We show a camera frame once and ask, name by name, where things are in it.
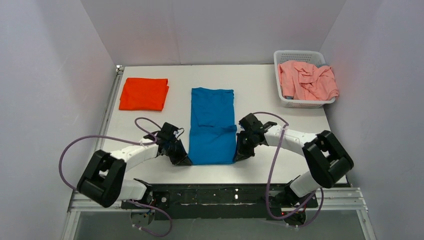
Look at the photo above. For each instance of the pink t shirt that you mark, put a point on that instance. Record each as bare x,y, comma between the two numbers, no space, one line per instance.
307,82

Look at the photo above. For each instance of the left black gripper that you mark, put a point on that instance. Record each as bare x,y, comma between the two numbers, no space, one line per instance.
173,146

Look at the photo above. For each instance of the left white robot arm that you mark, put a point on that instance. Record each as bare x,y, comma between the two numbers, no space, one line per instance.
103,179

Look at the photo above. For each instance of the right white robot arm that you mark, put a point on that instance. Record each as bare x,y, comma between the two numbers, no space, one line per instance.
326,158

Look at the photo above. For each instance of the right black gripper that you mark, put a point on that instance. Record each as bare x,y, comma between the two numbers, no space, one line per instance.
246,140

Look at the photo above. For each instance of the blue t shirt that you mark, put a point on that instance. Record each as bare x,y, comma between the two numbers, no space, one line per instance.
212,135

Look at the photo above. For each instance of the folded orange t shirt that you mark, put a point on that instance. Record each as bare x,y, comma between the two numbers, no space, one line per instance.
144,94

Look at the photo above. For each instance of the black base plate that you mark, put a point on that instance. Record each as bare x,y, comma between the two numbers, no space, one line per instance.
217,201

